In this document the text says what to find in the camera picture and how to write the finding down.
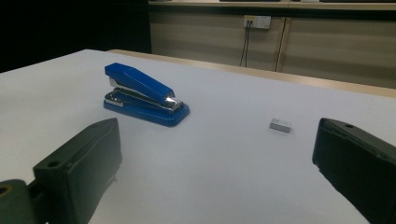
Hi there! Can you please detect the white wall socket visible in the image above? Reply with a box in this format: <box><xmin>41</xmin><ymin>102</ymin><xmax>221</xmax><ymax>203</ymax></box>
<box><xmin>243</xmin><ymin>14</ymin><xmax>272</xmax><ymax>30</ymax></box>

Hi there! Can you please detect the long wall ledge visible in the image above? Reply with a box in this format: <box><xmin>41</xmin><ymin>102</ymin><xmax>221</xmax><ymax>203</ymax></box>
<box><xmin>148</xmin><ymin>0</ymin><xmax>396</xmax><ymax>12</ymax></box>

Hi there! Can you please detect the white table sheet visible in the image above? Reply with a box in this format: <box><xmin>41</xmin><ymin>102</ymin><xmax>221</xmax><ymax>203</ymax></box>
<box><xmin>0</xmin><ymin>49</ymin><xmax>396</xmax><ymax>224</ymax></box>

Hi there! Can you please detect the blue stapler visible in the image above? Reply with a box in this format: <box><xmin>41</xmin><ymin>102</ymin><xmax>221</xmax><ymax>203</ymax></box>
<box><xmin>103</xmin><ymin>62</ymin><xmax>191</xmax><ymax>128</ymax></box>

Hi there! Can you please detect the black power cable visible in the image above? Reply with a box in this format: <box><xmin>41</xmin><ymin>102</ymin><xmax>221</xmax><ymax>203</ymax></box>
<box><xmin>239</xmin><ymin>21</ymin><xmax>250</xmax><ymax>68</ymax></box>

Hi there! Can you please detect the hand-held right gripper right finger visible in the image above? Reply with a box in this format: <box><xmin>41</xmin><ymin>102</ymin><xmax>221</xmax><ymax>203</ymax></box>
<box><xmin>312</xmin><ymin>117</ymin><xmax>396</xmax><ymax>224</ymax></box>

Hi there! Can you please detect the black curtain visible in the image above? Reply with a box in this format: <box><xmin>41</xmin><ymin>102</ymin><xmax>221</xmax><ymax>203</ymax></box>
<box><xmin>0</xmin><ymin>0</ymin><xmax>152</xmax><ymax>74</ymax></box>

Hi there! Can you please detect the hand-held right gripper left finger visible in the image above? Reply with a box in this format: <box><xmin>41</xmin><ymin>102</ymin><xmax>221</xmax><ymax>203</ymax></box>
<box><xmin>32</xmin><ymin>117</ymin><xmax>123</xmax><ymax>224</ymax></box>

